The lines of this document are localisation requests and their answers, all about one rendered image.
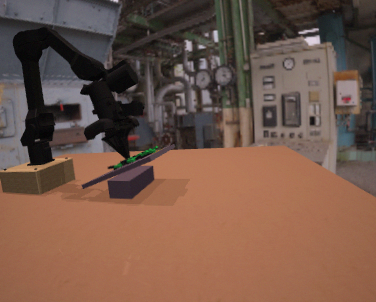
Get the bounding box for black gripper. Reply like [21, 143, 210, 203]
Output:
[84, 97, 139, 159]

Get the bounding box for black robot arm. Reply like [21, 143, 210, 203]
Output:
[13, 27, 145, 166]

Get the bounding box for grey switch panel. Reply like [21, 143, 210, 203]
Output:
[81, 144, 175, 199]

